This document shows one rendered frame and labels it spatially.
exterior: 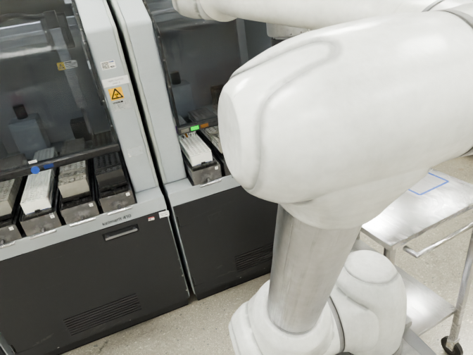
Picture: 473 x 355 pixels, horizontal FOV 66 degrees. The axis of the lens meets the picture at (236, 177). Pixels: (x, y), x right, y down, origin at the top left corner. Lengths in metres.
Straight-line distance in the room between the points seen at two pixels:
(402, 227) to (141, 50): 1.13
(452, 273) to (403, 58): 2.09
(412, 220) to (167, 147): 1.03
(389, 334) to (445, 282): 1.40
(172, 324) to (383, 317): 1.42
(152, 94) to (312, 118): 1.36
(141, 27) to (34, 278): 1.13
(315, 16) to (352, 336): 0.61
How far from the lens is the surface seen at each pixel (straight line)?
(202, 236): 1.82
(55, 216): 1.66
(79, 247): 1.74
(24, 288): 1.86
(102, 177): 1.66
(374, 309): 0.83
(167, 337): 2.04
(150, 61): 1.57
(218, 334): 1.98
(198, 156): 1.66
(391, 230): 1.19
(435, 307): 1.75
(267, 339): 0.74
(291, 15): 0.62
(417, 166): 0.32
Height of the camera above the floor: 1.53
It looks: 28 degrees down
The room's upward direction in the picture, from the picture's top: 9 degrees counter-clockwise
